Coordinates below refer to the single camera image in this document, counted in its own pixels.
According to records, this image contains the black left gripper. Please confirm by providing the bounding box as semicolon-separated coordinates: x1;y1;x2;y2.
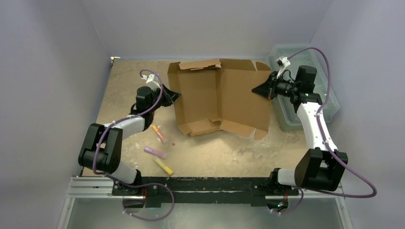
148;84;181;113

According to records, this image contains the brown cardboard box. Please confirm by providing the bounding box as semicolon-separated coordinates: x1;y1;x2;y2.
167;59;271;140

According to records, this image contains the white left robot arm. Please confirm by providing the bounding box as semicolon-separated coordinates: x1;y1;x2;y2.
78;85;181;195

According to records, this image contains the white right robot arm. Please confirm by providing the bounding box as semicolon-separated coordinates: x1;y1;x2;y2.
252;65;348;194

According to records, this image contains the orange highlighter marker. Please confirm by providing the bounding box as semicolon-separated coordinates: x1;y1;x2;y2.
151;125;168;144

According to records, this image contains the clear plastic bin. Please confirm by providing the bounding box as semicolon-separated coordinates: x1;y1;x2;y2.
266;43;340;132

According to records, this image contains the purple highlighter marker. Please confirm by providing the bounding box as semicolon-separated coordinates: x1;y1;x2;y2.
143;146;167;159

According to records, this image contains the yellow highlighter marker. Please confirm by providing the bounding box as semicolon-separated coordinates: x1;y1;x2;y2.
153;156;174;176

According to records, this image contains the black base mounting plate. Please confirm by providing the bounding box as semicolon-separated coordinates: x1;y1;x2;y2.
112;177;299;208

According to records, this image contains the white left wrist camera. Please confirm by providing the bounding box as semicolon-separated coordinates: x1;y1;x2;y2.
141;73;161;91

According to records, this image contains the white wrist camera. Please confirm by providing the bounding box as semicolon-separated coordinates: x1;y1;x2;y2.
141;73;161;91
276;56;290;79

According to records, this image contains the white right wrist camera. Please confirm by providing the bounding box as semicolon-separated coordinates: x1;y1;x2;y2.
276;56;290;79

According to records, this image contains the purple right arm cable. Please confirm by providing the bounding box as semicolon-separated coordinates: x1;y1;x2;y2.
285;47;377;199

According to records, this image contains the aluminium frame rail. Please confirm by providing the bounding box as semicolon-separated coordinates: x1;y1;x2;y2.
57;177;352;229

